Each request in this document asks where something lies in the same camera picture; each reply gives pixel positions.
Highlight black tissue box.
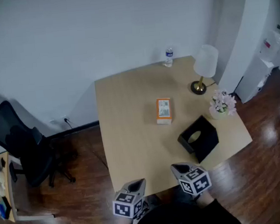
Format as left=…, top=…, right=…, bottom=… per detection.
left=175, top=113, right=221, bottom=166

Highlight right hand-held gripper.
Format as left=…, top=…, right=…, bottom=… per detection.
left=170, top=160, right=213, bottom=199

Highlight black plug with cable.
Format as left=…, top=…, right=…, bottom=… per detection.
left=63, top=117, right=74, bottom=129

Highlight clear plastic water bottle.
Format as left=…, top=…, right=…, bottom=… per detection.
left=162, top=46, right=176, bottom=68

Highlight wooden side table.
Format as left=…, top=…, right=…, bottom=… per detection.
left=0, top=147, right=55, bottom=224

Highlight person's right forearm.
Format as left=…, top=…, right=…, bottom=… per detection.
left=194, top=187, right=243, bottom=224

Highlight white water dispenser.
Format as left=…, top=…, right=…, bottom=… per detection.
left=230, top=53, right=280, bottom=105

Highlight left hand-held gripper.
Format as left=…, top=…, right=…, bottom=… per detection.
left=110, top=178, right=150, bottom=222

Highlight white shade brass table lamp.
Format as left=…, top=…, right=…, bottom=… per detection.
left=186, top=43, right=223, bottom=97

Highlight clear water dispenser jug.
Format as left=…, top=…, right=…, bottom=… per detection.
left=257, top=28, right=280, bottom=64

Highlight white wall outlet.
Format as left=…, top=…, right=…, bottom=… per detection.
left=48, top=114, right=71, bottom=126

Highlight black mesh office chair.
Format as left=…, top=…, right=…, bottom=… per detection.
left=0, top=88, right=77, bottom=193

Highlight orange and white box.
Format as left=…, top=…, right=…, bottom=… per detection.
left=154, top=96, right=174, bottom=126

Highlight person's black clothing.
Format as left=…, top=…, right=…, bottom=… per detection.
left=124, top=180, right=243, bottom=224

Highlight pink flowers in white pot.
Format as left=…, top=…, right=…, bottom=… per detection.
left=206, top=87, right=239, bottom=121

